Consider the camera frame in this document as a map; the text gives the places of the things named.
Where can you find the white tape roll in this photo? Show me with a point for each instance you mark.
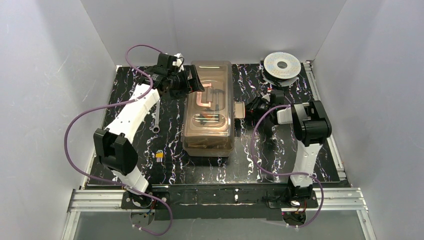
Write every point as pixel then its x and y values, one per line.
pixel 281 69

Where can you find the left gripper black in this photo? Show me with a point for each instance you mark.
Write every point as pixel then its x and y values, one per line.
pixel 185 83

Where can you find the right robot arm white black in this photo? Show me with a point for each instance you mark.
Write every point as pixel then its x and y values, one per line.
pixel 311 128

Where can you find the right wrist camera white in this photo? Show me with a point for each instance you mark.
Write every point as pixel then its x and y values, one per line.
pixel 266 97

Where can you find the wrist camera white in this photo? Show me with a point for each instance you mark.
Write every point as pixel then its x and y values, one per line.
pixel 266 97
pixel 179 62

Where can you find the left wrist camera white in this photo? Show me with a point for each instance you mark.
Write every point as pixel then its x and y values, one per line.
pixel 179 62

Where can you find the beige plastic tool box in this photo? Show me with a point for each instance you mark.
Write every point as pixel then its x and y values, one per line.
pixel 209 115

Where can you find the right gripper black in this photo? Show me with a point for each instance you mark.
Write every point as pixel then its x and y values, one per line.
pixel 253 110

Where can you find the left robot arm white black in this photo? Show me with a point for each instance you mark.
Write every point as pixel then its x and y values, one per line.
pixel 114 144

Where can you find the silver combination wrench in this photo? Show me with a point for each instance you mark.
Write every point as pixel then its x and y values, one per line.
pixel 156 127

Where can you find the black mounting plate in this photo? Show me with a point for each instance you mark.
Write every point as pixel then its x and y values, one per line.
pixel 229 201

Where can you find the yellow hex key set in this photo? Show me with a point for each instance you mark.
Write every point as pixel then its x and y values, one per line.
pixel 159 155

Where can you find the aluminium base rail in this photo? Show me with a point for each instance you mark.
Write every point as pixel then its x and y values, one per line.
pixel 339 199

